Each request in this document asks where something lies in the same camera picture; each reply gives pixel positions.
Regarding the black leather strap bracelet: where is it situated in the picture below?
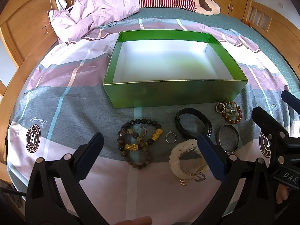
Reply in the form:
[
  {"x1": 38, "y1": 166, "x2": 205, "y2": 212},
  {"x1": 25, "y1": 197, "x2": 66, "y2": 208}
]
[{"x1": 175, "y1": 108, "x2": 213, "y2": 141}]

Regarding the pink crumpled duvet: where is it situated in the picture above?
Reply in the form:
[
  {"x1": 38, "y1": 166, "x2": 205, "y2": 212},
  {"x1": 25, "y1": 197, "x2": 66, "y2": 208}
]
[{"x1": 49, "y1": 0, "x2": 140, "y2": 43}]

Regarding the operator hand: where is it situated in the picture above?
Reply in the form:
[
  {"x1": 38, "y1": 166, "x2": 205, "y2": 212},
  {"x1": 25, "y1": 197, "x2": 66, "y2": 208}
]
[{"x1": 115, "y1": 216, "x2": 153, "y2": 225}]

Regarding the silver ring with stone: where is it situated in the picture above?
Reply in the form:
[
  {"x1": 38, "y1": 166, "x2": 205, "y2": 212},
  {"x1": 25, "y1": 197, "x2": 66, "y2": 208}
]
[{"x1": 165, "y1": 131, "x2": 177, "y2": 144}]

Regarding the white chunky wristwatch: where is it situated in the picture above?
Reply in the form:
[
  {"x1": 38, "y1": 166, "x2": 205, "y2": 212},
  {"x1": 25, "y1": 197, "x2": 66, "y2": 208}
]
[{"x1": 169, "y1": 139, "x2": 209, "y2": 186}]

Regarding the plaid pink grey bedsheet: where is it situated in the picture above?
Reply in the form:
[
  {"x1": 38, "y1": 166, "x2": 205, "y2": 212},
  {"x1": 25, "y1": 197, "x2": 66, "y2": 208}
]
[{"x1": 8, "y1": 8, "x2": 299, "y2": 224}]

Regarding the green cardboard box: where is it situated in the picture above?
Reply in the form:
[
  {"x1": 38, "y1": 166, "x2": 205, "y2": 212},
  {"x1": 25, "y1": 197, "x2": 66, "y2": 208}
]
[{"x1": 103, "y1": 29, "x2": 248, "y2": 108}]

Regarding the dark bead gold charm bracelet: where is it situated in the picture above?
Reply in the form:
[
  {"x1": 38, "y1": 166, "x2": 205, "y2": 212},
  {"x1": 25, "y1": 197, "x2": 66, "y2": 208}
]
[{"x1": 117, "y1": 118, "x2": 164, "y2": 170}]

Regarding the wooden bed headboard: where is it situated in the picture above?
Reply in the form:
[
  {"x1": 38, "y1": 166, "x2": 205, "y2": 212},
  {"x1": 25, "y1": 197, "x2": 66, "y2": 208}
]
[{"x1": 1, "y1": 0, "x2": 57, "y2": 163}]

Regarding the red bead jade bracelet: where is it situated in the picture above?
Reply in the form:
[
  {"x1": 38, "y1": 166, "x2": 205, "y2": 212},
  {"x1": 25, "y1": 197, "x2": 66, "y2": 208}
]
[{"x1": 222, "y1": 100, "x2": 243, "y2": 125}]

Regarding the striped plush doll pillow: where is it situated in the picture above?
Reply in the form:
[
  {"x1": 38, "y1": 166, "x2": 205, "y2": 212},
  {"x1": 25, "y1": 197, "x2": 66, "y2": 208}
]
[{"x1": 138, "y1": 0, "x2": 221, "y2": 16}]

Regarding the wooden bed footboard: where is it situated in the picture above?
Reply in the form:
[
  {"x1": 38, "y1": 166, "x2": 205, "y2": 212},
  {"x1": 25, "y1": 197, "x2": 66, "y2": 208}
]
[{"x1": 243, "y1": 1, "x2": 299, "y2": 76}]

